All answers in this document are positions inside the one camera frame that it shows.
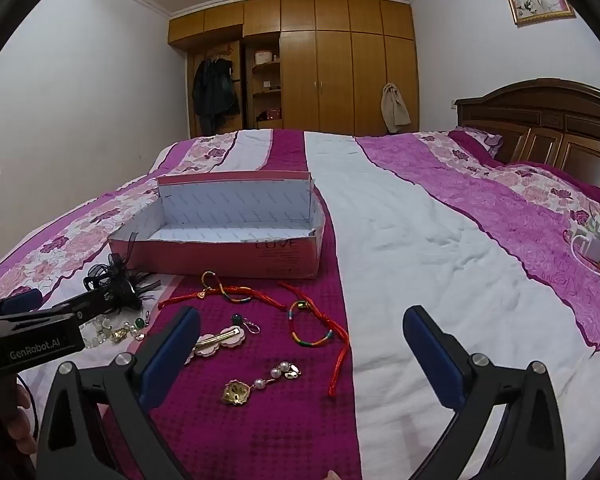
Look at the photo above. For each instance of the pink flower hair clip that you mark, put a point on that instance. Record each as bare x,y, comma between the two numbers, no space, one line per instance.
220,342

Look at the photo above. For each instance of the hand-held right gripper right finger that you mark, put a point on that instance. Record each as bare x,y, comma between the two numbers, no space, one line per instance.
440,360

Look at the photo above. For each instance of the dark wooden headboard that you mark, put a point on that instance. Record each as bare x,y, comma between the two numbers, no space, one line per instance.
555,120

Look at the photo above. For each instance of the gold pearl brooch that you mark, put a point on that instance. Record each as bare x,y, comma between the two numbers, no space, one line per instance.
236,392

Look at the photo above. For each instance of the gold flower pendant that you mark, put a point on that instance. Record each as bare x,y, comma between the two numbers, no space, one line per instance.
121,335

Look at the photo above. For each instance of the small toy items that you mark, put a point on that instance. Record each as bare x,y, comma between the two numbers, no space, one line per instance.
592,247

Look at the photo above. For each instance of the black hanging clothes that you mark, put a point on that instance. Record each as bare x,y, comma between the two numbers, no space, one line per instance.
212,90

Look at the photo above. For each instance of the red shelf box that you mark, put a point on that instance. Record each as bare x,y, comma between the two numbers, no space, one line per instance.
270,115

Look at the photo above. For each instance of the beige hanging bag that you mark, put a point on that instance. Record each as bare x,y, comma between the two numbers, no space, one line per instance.
395,107

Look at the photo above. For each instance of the pink cardboard box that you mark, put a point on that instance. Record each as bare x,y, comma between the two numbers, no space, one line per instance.
215,260

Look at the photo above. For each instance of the black lace hair accessory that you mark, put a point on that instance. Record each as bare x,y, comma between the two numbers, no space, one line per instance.
115,272

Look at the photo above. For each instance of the purple floral pillow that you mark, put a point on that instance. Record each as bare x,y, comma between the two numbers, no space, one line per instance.
480,140

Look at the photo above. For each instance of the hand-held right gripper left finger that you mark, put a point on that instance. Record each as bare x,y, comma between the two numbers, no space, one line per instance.
170,355

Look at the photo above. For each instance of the person's left hand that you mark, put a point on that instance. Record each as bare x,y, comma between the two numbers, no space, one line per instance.
10,422

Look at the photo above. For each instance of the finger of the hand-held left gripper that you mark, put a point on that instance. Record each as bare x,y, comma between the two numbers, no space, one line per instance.
22,301
90,300

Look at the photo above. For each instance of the wooden wardrobe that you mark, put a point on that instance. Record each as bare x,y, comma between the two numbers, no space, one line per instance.
330,70

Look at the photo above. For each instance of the green bead earring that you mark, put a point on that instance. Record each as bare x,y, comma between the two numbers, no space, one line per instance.
236,318
140,322

